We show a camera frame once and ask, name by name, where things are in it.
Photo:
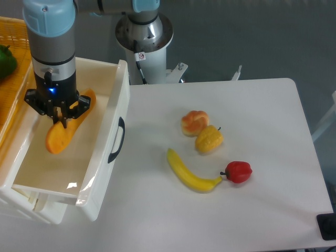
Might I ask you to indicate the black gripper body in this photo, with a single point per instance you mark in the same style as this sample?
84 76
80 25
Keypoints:
50 93

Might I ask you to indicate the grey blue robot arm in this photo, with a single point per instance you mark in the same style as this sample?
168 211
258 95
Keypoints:
51 34

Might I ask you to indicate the open white upper drawer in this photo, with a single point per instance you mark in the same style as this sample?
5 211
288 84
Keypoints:
79 175

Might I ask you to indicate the white drawer cabinet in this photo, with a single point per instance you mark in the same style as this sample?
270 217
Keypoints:
19 196

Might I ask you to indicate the round knotted bread roll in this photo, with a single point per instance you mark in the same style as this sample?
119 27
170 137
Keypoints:
194 122

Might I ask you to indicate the green bell pepper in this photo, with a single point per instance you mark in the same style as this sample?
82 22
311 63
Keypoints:
8 62

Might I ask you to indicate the yellow plastic basket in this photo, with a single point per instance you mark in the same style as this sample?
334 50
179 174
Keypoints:
14 34

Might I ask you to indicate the yellow banana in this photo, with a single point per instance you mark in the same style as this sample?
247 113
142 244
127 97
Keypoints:
189 179

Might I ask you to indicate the yellow bell pepper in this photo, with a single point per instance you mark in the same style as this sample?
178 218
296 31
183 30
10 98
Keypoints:
209 139

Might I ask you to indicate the red bell pepper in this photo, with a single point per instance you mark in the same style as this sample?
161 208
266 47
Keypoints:
237 171

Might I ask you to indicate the black device at edge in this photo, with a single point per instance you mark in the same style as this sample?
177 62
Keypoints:
326 223

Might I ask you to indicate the dark blue drawer handle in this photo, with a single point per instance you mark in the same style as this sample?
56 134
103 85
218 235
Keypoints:
118 141

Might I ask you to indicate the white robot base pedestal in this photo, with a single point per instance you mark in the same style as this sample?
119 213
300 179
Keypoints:
145 37

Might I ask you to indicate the white frame at right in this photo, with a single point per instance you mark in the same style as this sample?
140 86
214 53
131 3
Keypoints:
325 122

